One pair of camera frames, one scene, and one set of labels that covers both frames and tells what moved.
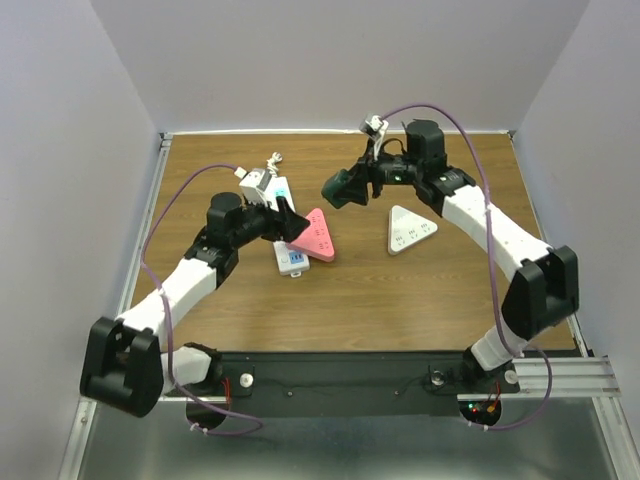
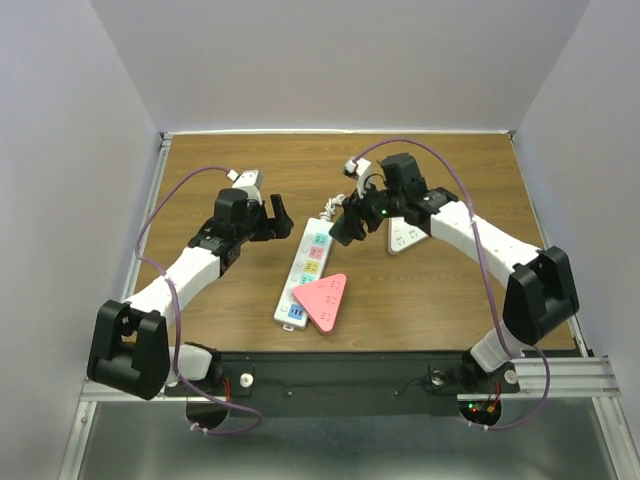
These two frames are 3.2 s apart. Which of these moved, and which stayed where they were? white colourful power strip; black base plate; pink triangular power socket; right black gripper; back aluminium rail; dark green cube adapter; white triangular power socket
Moved: pink triangular power socket; white colourful power strip; right black gripper; dark green cube adapter
Stayed: black base plate; back aluminium rail; white triangular power socket
